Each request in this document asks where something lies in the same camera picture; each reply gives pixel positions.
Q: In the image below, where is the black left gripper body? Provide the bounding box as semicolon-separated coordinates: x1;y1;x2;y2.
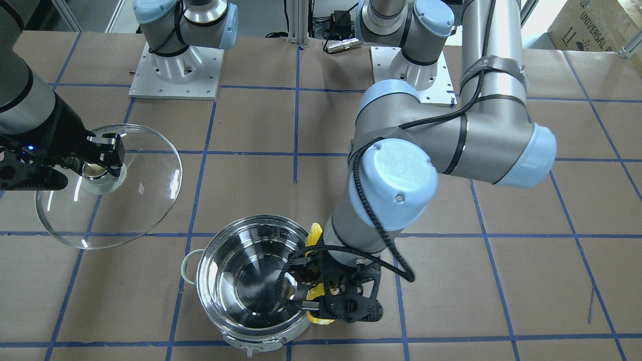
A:
311;251;384;322

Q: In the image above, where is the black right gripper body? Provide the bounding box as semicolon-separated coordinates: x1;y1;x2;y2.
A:
2;95;95;191

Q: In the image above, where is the glass pot lid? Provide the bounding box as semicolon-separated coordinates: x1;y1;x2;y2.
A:
35;124;183;250

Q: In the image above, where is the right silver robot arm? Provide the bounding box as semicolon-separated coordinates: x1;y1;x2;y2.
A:
2;1;239;194

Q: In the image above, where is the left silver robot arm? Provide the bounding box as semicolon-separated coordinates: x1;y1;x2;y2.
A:
273;1;557;323

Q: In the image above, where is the pale green cooking pot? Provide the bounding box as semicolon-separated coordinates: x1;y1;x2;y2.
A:
181;214;311;357

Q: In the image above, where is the cardboard box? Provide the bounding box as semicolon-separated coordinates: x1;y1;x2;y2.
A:
548;1;641;51

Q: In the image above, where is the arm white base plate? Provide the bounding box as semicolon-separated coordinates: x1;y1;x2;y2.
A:
129;44;225;101
371;46;458;107

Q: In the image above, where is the aluminium frame post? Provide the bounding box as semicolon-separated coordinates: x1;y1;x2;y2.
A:
285;1;311;48

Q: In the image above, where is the silver cable connector plug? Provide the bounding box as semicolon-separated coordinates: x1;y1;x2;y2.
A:
324;38;363;54

